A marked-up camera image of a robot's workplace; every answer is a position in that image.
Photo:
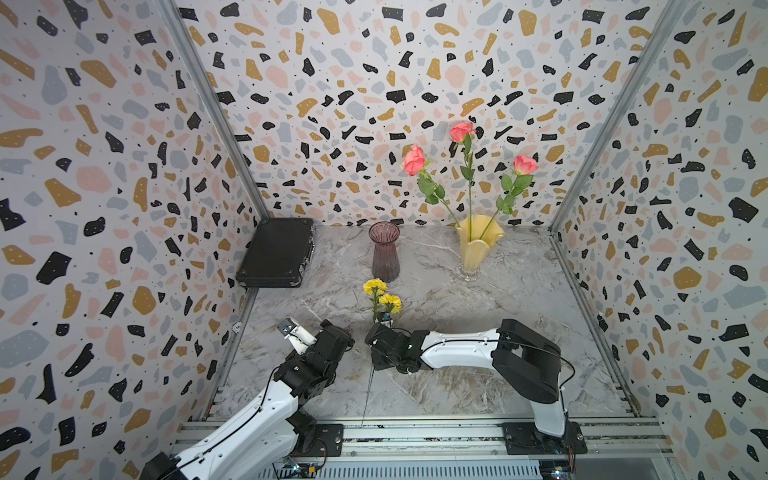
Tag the left corner aluminium profile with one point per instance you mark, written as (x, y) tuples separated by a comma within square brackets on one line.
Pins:
[(168, 11)]

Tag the corner aluminium profile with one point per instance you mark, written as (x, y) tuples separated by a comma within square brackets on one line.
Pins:
[(168, 11), (670, 15)]

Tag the yellow carnation stem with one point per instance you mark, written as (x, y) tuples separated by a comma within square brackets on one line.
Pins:
[(374, 288), (389, 307)]

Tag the right corner aluminium profile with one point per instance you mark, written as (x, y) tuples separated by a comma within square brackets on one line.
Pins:
[(670, 15)]

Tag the double pink rose stem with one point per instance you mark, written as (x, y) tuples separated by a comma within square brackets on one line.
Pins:
[(415, 164)]

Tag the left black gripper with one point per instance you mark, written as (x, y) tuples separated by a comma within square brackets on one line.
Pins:
[(294, 359)]

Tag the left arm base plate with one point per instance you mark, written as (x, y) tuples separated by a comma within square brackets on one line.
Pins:
[(320, 440)]

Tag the single pink rose stem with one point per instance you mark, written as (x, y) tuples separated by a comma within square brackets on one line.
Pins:
[(513, 185)]

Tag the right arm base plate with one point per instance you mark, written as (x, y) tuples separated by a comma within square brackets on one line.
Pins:
[(523, 438)]

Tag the black hard case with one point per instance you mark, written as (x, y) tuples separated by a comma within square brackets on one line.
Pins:
[(279, 254)]

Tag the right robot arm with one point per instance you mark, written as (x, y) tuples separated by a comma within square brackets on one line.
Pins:
[(530, 363)]

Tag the purple ribbed glass vase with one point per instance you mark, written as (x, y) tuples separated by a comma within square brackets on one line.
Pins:
[(385, 263)]

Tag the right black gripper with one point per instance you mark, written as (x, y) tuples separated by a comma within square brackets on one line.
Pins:
[(377, 366)]

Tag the aluminium front rail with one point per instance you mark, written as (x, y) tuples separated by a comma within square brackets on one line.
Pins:
[(484, 438)]

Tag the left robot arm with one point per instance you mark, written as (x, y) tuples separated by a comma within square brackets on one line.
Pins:
[(273, 425)]

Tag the yellow ruffled glass vase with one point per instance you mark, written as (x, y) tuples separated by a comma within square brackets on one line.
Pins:
[(478, 235)]

